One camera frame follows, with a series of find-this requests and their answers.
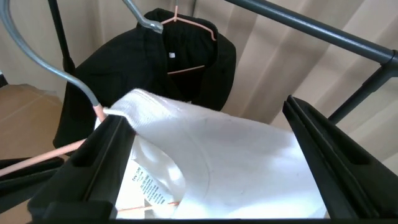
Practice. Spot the black clothes rack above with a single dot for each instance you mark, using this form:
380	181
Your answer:
311	29

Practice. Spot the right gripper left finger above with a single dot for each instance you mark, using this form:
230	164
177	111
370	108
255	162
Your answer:
93	168

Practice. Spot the white printed T-shirt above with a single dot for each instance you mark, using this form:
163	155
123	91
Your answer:
233	155

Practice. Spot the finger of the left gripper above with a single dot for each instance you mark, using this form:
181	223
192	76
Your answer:
37	165
21	193

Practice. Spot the beige curtain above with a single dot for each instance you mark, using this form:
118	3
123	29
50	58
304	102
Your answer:
264	62

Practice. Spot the pink clothes hanger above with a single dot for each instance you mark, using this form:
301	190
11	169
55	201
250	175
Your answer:
176	15
100	112

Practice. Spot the black garment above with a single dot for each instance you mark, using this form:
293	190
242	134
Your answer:
124	68

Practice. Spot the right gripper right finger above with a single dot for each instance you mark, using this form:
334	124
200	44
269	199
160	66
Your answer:
339	168

